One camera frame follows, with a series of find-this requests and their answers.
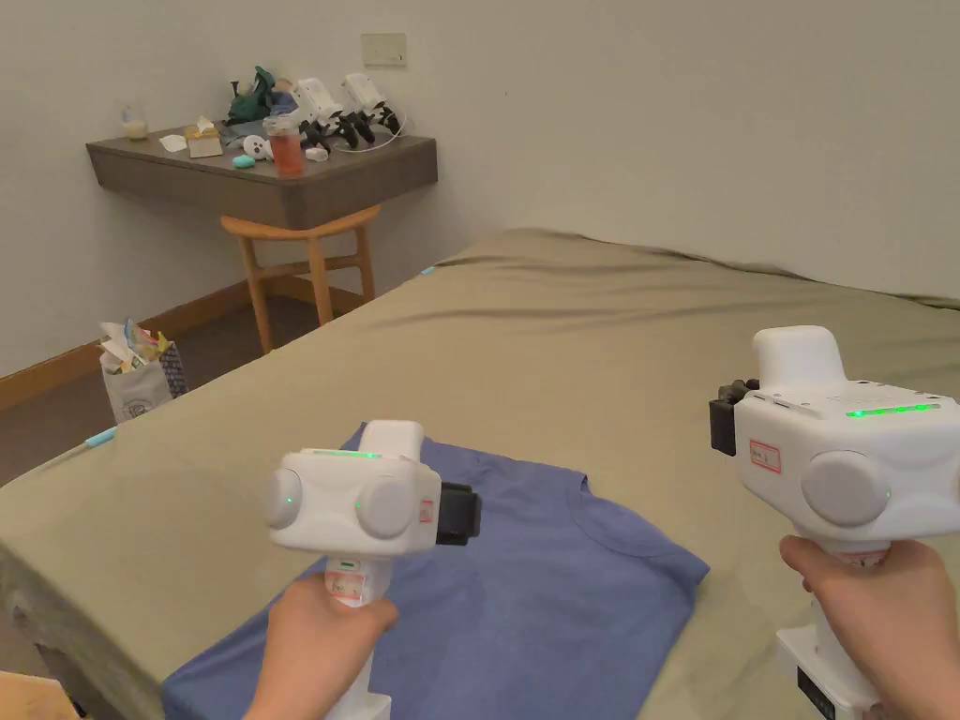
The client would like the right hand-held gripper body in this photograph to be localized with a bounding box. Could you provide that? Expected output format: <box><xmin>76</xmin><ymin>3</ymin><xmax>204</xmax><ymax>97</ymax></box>
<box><xmin>708</xmin><ymin>325</ymin><xmax>960</xmax><ymax>720</ymax></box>

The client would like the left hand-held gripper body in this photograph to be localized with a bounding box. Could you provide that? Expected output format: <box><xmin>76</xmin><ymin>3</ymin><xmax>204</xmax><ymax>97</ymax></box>
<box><xmin>268</xmin><ymin>419</ymin><xmax>481</xmax><ymax>720</ymax></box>

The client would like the person's left hand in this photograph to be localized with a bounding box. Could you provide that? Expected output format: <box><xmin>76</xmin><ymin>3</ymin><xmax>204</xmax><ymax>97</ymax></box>
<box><xmin>247</xmin><ymin>576</ymin><xmax>400</xmax><ymax>720</ymax></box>

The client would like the person's right hand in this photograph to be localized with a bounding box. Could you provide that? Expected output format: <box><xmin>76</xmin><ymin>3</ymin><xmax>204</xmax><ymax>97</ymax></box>
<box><xmin>779</xmin><ymin>535</ymin><xmax>960</xmax><ymax>720</ymax></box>

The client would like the blue shirt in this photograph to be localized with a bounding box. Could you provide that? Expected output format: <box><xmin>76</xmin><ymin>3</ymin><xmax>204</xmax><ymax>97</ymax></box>
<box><xmin>163</xmin><ymin>438</ymin><xmax>711</xmax><ymax>720</ymax></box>

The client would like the bed with beige sheet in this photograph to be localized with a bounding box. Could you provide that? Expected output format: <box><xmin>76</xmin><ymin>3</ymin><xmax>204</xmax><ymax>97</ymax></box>
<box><xmin>0</xmin><ymin>228</ymin><xmax>960</xmax><ymax>720</ymax></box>

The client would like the paper bag with rubbish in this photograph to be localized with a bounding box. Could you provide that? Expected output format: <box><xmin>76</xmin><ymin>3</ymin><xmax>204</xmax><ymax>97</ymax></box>
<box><xmin>97</xmin><ymin>318</ymin><xmax>189</xmax><ymax>426</ymax></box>

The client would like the wooden chair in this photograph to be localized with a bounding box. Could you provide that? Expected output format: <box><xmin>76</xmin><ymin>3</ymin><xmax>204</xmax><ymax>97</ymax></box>
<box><xmin>220</xmin><ymin>203</ymin><xmax>383</xmax><ymax>354</ymax></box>

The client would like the grey wall-mounted desk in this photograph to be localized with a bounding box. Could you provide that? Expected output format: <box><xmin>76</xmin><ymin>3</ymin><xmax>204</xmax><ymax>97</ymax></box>
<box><xmin>85</xmin><ymin>65</ymin><xmax>440</xmax><ymax>231</ymax></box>

